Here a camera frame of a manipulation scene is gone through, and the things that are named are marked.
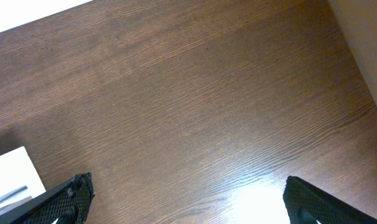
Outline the large metal spoon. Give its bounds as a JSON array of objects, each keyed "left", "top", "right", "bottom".
[{"left": 0, "top": 185, "right": 27, "bottom": 203}]

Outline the white plastic cutlery tray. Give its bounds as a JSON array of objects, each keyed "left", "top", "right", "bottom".
[{"left": 0, "top": 147, "right": 45, "bottom": 215}]

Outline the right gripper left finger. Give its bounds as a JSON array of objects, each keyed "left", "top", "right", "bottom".
[{"left": 0, "top": 172, "right": 95, "bottom": 224}]

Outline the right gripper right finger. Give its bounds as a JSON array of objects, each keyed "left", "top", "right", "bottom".
[{"left": 283, "top": 176, "right": 377, "bottom": 224}]

